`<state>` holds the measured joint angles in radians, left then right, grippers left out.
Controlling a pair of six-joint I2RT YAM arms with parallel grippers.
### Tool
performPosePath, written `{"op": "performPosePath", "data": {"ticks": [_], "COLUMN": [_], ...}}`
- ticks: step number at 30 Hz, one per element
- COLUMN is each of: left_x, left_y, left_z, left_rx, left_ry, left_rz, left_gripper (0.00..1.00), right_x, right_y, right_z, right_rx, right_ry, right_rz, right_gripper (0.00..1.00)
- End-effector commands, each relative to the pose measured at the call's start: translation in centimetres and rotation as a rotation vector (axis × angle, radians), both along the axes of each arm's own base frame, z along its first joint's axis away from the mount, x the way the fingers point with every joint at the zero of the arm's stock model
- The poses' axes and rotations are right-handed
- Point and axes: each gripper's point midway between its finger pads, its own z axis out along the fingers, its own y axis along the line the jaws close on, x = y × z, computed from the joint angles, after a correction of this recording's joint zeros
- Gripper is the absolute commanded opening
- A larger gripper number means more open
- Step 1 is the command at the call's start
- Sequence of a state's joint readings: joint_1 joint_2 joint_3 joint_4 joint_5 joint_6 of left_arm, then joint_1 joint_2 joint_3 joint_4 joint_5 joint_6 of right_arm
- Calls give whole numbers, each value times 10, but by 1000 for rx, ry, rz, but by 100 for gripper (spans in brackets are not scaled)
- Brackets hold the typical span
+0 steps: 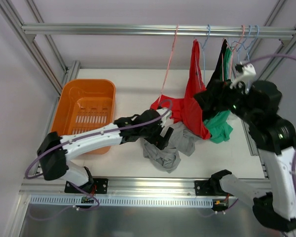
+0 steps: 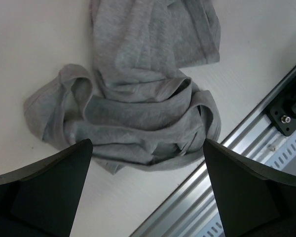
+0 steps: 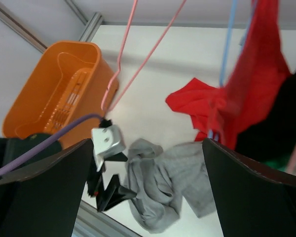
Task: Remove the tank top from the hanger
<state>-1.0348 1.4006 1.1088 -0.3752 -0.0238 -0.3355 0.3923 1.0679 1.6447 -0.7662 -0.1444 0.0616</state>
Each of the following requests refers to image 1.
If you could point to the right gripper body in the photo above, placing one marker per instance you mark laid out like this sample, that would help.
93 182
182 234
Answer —
212 98

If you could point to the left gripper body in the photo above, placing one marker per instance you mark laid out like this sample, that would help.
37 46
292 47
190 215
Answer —
161 138

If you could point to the grey tank top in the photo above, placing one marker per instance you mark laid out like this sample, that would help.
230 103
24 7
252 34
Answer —
182 141

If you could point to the pink wire hanger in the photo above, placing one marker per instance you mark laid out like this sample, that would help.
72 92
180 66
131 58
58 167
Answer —
169 62

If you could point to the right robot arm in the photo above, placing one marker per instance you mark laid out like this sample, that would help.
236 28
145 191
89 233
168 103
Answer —
275 139

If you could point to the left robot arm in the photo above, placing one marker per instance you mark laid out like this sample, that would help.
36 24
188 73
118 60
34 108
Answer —
56 152

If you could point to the black tank top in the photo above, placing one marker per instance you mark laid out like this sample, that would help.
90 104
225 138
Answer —
217 69

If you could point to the red tank top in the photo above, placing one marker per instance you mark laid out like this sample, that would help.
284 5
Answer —
187 110

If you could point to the green tank top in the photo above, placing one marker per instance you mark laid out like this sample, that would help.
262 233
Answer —
218 127

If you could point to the pink hanger holding black top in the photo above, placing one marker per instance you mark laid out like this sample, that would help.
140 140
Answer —
227 59

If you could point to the orange plastic basket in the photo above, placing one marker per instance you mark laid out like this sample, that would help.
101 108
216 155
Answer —
85 105

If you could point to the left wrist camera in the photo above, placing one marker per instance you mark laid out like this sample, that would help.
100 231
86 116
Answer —
166 114

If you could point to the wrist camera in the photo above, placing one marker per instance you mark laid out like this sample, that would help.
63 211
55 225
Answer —
166 114
245 73

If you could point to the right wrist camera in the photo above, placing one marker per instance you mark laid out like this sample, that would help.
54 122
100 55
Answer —
245 73

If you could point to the front aluminium rail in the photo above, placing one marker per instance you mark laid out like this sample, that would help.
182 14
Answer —
122 187

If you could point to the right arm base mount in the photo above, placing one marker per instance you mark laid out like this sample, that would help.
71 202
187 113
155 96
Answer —
203 188

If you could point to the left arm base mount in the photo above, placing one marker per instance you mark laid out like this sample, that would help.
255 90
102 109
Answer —
96 186

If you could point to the white slotted cable duct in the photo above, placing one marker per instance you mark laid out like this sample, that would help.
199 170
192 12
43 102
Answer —
123 201

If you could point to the aluminium hanging rail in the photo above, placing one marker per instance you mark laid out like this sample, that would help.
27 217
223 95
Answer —
263 32

